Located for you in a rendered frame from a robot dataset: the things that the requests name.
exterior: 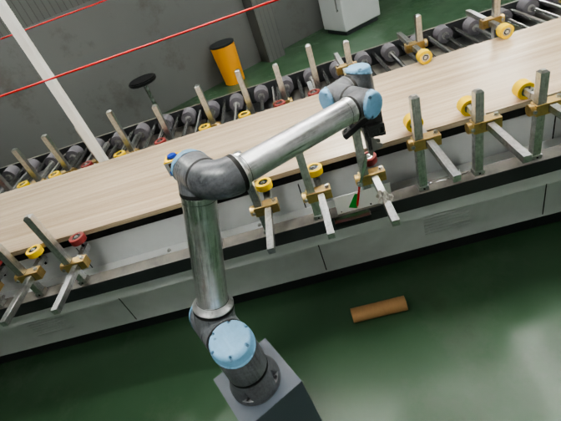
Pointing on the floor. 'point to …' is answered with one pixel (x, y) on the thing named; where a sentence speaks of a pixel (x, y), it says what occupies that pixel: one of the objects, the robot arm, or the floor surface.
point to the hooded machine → (348, 14)
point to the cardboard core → (379, 309)
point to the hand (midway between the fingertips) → (369, 154)
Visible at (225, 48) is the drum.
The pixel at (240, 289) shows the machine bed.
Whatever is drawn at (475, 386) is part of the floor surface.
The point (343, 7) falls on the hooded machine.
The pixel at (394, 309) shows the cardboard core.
